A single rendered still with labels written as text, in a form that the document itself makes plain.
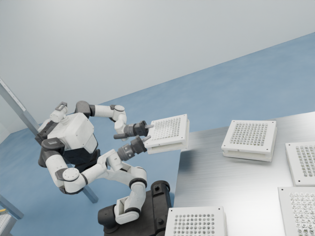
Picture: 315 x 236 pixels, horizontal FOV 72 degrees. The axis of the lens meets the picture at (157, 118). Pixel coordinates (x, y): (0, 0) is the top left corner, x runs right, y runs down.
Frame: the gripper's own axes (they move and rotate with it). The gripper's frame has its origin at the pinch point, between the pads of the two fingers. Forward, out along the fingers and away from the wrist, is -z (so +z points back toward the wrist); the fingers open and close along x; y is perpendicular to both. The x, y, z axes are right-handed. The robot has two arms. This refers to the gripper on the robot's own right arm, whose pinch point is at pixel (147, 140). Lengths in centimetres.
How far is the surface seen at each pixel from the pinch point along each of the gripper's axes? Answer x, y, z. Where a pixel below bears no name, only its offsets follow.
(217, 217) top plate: 11, 58, -7
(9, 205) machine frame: 76, -140, 179
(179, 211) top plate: 10.9, 46.1, 4.9
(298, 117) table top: 19, 30, -82
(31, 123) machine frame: -16, -92, 79
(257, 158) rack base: 17, 40, -44
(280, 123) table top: 19, 26, -72
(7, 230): 28, -31, 118
